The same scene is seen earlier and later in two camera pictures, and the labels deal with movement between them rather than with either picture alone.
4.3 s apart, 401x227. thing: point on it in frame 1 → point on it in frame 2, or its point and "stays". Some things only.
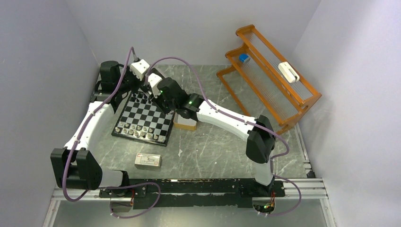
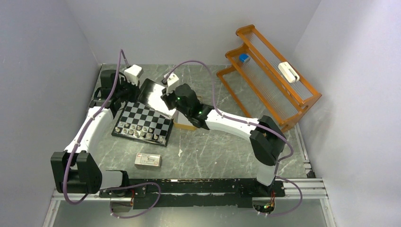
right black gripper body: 159,101 → 170,100
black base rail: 151,193 stays
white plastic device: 290,73 stays
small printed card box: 148,160 stays
